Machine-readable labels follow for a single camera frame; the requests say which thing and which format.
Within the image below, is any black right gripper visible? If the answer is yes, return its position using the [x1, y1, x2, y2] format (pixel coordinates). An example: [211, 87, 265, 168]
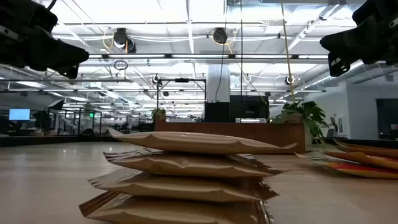
[320, 0, 398, 77]

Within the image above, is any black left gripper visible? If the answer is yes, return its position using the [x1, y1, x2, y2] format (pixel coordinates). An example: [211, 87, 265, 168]
[0, 0, 90, 80]

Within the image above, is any yellow mango tea packet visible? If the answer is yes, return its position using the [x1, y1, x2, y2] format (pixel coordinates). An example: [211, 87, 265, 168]
[334, 139, 398, 160]
[323, 151, 398, 171]

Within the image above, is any wooden tea organizer box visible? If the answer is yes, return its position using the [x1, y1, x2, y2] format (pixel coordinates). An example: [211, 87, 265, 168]
[154, 113, 306, 155]

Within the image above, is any red strawberry tea packet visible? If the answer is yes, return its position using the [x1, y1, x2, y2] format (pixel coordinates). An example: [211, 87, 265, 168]
[295, 151, 398, 180]

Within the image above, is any grey ceiling pipe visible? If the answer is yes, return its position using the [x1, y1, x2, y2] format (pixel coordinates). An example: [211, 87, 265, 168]
[0, 78, 134, 83]

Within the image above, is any blue lit computer monitor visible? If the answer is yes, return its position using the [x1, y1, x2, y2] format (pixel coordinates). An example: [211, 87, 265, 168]
[8, 108, 31, 121]

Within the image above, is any green potted plant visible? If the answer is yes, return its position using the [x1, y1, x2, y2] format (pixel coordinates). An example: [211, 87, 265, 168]
[271, 100, 339, 146]

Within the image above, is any long ceiling light bar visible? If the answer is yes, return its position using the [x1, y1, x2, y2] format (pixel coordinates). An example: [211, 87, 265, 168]
[88, 53, 330, 60]

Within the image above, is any distant green office plant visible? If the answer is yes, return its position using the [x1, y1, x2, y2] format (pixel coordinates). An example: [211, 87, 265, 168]
[151, 107, 167, 123]

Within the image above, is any large black cabinet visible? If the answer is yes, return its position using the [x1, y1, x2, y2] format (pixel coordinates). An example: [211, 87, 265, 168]
[229, 95, 270, 119]

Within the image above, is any white building column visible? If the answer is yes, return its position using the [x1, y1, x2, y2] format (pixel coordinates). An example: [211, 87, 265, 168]
[206, 63, 231, 103]

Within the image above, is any small black cabinet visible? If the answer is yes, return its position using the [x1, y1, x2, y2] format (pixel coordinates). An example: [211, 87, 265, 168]
[204, 101, 231, 123]

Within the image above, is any yellow hanging power cable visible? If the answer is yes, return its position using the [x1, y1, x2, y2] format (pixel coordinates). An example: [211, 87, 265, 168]
[280, 0, 296, 103]

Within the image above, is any black ceiling cable reel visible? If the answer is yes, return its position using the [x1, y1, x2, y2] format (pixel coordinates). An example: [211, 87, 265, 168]
[212, 27, 229, 45]
[113, 27, 137, 54]

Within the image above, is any dark wall screen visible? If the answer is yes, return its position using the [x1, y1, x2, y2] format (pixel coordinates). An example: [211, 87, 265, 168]
[376, 98, 398, 141]

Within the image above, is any black hanging cable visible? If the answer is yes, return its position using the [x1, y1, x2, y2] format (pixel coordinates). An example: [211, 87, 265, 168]
[239, 0, 244, 123]

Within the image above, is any black gantry frame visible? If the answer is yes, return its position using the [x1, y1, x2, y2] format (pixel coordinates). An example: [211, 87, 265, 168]
[156, 77, 207, 110]

